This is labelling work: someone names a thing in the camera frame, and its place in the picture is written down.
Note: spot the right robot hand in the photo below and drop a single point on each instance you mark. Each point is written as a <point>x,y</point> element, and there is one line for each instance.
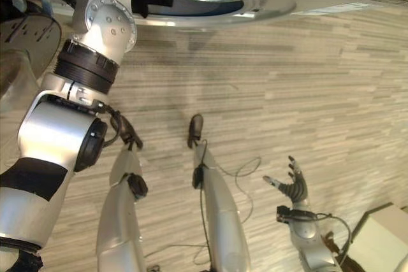
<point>296,187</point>

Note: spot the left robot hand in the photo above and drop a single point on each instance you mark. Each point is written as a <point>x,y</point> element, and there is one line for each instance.
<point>27,262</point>

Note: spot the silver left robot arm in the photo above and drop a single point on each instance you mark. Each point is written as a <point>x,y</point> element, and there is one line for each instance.
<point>57,135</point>

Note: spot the grey laundry basket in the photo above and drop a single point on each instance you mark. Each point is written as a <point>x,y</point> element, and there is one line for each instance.
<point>28,39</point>

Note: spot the silver right robot leg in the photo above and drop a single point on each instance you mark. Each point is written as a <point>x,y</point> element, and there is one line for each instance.
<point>223,214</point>

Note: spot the silver robot leg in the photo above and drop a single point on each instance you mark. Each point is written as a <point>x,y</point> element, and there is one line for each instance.
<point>119,214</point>
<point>223,214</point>

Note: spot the white box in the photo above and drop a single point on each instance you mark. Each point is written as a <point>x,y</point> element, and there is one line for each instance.
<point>382,230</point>

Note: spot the silver left robot leg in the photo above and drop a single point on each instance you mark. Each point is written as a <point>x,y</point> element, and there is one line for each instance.
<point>119,214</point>

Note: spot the dark right robot foot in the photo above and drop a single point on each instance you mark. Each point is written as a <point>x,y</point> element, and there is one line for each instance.
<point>196,128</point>

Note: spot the dark robot foot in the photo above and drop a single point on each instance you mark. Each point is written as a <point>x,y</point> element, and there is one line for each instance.
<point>131,132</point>
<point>196,128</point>

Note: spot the dark left robot foot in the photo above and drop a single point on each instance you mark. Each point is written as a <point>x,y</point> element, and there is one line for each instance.
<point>131,132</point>

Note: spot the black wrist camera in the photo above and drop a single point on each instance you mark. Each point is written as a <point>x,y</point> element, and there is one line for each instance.
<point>283,214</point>

